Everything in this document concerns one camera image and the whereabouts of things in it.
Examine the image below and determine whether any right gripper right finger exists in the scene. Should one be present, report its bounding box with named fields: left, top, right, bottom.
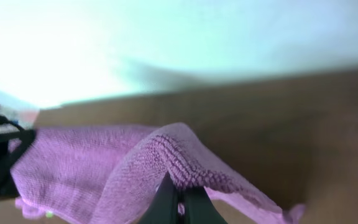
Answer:
left=183, top=187, right=227, bottom=224

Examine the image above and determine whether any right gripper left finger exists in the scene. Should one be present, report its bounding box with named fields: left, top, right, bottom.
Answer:
left=138, top=173, right=179, bottom=224

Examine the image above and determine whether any purple microfibre cloth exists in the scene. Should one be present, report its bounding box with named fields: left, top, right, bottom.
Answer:
left=11, top=123, right=305, bottom=223

